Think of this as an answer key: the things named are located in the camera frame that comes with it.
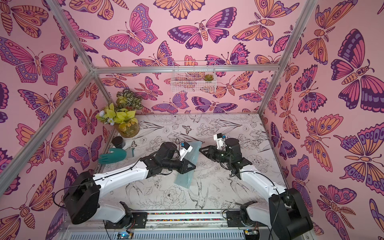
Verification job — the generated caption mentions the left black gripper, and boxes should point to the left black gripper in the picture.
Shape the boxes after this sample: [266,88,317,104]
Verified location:
[162,158,197,175]

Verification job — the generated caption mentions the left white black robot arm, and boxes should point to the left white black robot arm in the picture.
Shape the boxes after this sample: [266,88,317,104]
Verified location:
[63,142,196,229]

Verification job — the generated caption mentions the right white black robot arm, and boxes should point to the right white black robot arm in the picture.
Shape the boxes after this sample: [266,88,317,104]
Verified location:
[199,138,314,240]

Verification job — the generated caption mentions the teal rubber glove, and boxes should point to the teal rubber glove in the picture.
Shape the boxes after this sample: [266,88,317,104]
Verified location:
[98,148,127,165]

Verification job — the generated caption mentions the small black cup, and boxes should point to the small black cup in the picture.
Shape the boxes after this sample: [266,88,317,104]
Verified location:
[112,136,125,149]

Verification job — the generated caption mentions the yellow-green flower vase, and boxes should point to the yellow-green flower vase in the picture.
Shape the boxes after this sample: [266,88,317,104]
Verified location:
[96,103,140,139]

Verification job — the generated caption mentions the small succulent in basket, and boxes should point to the small succulent in basket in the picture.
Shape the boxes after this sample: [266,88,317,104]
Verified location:
[204,74,214,82]

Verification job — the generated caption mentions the striped leaf potted plant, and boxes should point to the striped leaf potted plant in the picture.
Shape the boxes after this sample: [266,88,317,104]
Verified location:
[116,89,143,111]

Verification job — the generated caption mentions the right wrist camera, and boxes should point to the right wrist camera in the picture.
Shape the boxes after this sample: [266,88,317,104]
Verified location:
[214,133,226,150]

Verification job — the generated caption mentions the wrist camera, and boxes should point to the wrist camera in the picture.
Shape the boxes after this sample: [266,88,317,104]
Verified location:
[179,142,193,161]
[214,133,226,150]

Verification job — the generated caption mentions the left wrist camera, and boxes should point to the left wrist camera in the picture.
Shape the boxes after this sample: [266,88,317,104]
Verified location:
[179,142,193,161]

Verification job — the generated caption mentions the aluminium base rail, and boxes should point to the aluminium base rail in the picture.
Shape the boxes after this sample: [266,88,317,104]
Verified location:
[55,210,278,240]

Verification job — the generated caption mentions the white wire wall basket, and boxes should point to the white wire wall basket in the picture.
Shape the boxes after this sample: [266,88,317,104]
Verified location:
[169,60,217,94]

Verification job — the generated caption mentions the aluminium frame bars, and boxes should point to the aluminium frame bars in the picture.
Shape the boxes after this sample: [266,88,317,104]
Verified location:
[1,1,318,193]

